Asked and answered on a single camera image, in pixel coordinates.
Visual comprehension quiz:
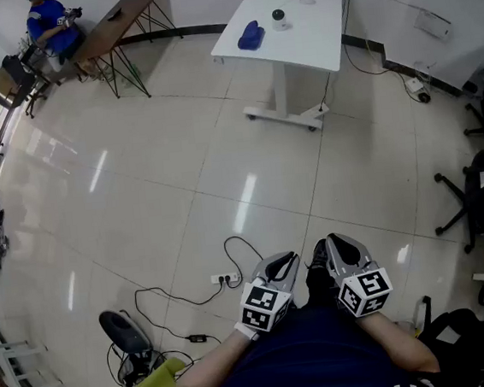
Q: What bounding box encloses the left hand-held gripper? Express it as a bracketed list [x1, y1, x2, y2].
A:
[233, 249, 308, 334]

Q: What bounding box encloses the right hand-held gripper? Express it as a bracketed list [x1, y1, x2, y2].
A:
[324, 227, 397, 320]

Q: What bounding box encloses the blue cloth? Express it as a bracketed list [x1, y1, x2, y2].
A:
[235, 19, 268, 52]

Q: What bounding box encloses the small round black-white device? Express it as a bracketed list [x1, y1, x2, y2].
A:
[270, 6, 293, 33]

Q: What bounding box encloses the person's right forearm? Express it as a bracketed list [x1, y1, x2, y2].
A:
[357, 305, 441, 382]

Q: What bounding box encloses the person's left forearm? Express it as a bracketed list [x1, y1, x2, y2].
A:
[170, 326, 263, 387]

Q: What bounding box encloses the person's black shoe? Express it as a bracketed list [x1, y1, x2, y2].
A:
[302, 238, 333, 284]

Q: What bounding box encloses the white floor power strip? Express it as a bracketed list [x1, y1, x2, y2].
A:
[210, 271, 244, 290]

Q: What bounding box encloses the white wristband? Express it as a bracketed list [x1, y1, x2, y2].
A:
[233, 319, 261, 343]

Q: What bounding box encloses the person's navy shirt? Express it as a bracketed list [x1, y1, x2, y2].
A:
[128, 290, 444, 387]

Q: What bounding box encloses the black round floor device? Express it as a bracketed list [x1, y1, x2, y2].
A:
[98, 306, 153, 359]

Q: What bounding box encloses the white floor junction box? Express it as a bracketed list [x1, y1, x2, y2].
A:
[404, 77, 426, 95]

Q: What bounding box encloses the white shelf rack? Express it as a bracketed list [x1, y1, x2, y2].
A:
[0, 314, 63, 387]

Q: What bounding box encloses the wooden table with black legs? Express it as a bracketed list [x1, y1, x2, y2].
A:
[64, 0, 189, 106]

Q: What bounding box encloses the black power adapter cable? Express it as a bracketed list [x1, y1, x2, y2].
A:
[133, 279, 233, 351]

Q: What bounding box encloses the white table leg frame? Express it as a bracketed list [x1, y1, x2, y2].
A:
[237, 57, 333, 140]

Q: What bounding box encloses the white wall box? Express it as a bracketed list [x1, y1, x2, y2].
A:
[411, 5, 455, 44]

